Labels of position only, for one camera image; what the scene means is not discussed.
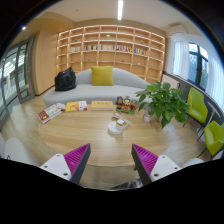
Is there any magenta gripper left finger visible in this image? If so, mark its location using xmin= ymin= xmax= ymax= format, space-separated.
xmin=41 ymin=144 xmax=91 ymax=184

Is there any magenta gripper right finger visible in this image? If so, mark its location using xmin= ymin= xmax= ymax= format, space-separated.
xmin=131 ymin=144 xmax=180 ymax=185

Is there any white round charger base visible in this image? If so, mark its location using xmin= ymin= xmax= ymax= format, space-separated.
xmin=108 ymin=121 xmax=122 ymax=135

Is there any small white cup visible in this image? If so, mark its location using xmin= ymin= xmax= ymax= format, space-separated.
xmin=143 ymin=114 xmax=152 ymax=122

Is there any yellow book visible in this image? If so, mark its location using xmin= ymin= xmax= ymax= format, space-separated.
xmin=66 ymin=102 xmax=79 ymax=112

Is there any white chair left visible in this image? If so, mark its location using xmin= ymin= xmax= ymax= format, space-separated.
xmin=0 ymin=134 xmax=39 ymax=167

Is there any tan flat box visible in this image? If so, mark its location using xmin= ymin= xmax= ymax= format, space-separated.
xmin=91 ymin=101 xmax=114 ymax=110

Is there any green potted plant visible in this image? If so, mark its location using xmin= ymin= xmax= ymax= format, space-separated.
xmin=136 ymin=81 xmax=189 ymax=127

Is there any colourful figurine set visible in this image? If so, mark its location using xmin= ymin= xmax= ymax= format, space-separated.
xmin=115 ymin=96 xmax=138 ymax=114

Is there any lime green chair near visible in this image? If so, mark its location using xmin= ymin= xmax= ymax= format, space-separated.
xmin=199 ymin=121 xmax=224 ymax=158

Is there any lime green chair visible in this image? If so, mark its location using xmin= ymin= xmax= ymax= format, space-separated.
xmin=199 ymin=121 xmax=224 ymax=158
xmin=187 ymin=87 xmax=208 ymax=125

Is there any lime green chair far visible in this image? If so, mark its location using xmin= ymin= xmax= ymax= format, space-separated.
xmin=187 ymin=87 xmax=208 ymax=125

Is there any black backpack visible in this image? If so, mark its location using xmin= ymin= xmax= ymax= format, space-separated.
xmin=54 ymin=67 xmax=76 ymax=91

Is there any grey curved sofa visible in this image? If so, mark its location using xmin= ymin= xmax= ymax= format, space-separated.
xmin=43 ymin=68 xmax=148 ymax=107

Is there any yellow cushion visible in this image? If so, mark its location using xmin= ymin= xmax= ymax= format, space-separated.
xmin=91 ymin=66 xmax=114 ymax=86

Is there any glass door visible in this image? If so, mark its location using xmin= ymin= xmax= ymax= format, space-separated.
xmin=0 ymin=38 xmax=34 ymax=130

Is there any white curtain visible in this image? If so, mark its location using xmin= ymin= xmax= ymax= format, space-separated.
xmin=173 ymin=41 xmax=189 ymax=80

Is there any ceiling light strip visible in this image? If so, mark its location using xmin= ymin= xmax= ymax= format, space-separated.
xmin=118 ymin=0 xmax=123 ymax=20

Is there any wooden wall bookshelf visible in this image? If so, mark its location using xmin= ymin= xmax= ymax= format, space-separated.
xmin=57 ymin=25 xmax=165 ymax=82

